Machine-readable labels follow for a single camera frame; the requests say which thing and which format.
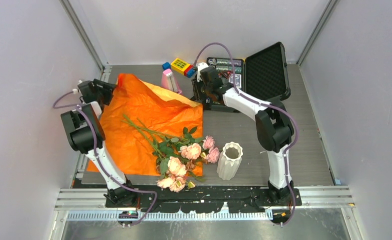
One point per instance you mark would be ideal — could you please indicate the yellow toy block house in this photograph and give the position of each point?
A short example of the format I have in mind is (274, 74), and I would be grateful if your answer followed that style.
(183, 67)

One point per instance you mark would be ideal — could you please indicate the blue toy block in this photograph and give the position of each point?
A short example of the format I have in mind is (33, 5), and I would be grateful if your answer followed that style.
(166, 66)

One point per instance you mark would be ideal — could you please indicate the orange yellow wrapping paper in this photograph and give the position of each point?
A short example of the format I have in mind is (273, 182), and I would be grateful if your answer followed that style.
(146, 105)

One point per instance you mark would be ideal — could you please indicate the orange flower bouquet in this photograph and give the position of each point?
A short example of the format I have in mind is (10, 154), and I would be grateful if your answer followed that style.
(178, 157)

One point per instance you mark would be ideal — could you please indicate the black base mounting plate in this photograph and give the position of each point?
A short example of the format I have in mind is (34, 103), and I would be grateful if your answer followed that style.
(201, 199)

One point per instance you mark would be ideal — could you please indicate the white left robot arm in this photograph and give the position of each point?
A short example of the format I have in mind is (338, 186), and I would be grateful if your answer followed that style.
(85, 135)

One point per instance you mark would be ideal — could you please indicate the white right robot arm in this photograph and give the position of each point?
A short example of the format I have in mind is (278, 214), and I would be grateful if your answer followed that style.
(275, 128)

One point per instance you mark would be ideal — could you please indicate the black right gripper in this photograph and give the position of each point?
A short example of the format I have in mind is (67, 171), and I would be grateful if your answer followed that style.
(197, 94)

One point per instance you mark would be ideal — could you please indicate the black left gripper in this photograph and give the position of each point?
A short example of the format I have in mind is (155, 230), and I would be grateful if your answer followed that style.
(107, 89)

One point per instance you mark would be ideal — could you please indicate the white ribbed vase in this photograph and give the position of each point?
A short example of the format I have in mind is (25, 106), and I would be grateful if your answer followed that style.
(229, 160)

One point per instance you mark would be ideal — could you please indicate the pink metronome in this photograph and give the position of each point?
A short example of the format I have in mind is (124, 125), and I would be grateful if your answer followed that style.
(169, 82)

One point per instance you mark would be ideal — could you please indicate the black open poker case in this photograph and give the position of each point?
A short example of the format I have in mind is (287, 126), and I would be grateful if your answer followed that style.
(262, 75)

